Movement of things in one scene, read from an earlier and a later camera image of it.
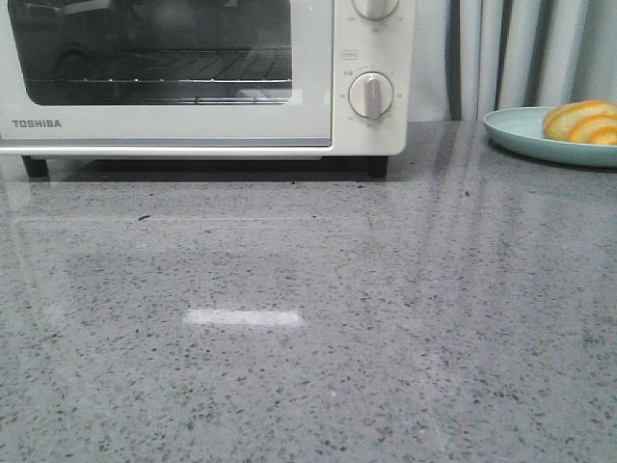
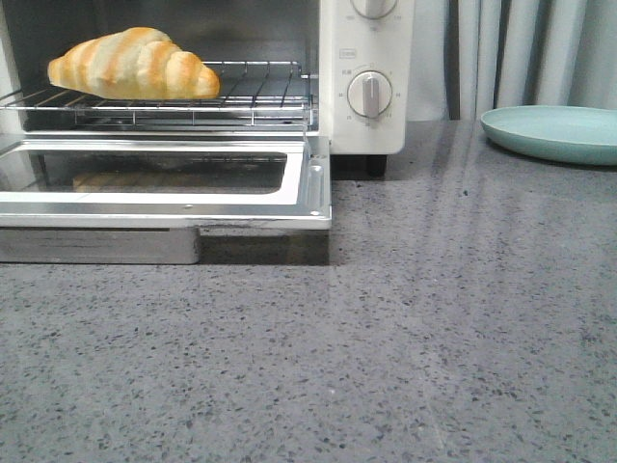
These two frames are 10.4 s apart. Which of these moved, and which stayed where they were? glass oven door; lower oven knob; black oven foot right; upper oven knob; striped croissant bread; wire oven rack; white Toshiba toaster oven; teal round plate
Moved: glass oven door; wire oven rack; striped croissant bread
Stayed: white Toshiba toaster oven; black oven foot right; lower oven knob; upper oven knob; teal round plate
